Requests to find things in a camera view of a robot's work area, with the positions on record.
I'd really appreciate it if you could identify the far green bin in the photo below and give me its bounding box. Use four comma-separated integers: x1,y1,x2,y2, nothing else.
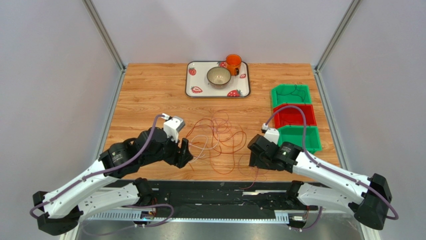
270,84,312,108

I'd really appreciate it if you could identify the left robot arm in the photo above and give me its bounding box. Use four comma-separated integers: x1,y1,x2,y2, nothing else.
32,127,194,236

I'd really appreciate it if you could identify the near green bin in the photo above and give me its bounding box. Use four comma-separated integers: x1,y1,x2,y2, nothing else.
277,125,323,154

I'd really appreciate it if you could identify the orange mug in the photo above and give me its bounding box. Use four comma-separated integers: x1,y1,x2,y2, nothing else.
225,54,242,76

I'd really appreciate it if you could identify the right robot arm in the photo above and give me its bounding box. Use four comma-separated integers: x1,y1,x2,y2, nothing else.
247,134,392,230

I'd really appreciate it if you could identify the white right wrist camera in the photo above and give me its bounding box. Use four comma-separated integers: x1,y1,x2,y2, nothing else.
261,123,280,145

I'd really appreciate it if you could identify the grey ceramic bowl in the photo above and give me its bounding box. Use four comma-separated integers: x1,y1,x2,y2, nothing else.
206,66,232,89

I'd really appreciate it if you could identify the red cable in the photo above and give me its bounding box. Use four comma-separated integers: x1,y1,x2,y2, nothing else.
183,118,248,161

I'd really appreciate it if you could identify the purple left arm hose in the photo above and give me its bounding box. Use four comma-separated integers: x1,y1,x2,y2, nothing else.
29,114,175,229

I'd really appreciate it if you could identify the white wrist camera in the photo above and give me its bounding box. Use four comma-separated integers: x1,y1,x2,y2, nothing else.
261,123,280,145
162,113,186,143

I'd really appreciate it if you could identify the purple right arm hose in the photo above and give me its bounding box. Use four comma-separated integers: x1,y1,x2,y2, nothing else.
264,105,399,232

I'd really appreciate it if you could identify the strawberry pattern tray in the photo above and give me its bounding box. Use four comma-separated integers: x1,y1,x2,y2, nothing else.
185,61,251,98

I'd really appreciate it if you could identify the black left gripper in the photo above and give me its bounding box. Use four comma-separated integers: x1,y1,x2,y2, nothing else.
141,130,194,169

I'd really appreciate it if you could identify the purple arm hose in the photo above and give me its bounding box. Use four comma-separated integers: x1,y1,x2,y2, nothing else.
264,105,399,232
29,114,175,229

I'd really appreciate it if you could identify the pink cable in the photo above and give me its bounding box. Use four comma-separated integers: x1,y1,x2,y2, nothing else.
209,110,267,191

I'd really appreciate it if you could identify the white cable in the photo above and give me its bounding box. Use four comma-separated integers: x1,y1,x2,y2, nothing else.
187,134,221,163

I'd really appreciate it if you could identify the red bin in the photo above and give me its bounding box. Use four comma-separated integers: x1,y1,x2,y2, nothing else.
273,103,317,129

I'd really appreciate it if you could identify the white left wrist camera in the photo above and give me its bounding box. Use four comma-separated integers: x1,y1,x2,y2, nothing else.
162,113,186,143

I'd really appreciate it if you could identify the green bin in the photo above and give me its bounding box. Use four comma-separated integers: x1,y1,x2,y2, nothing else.
277,125,323,154
270,84,312,108

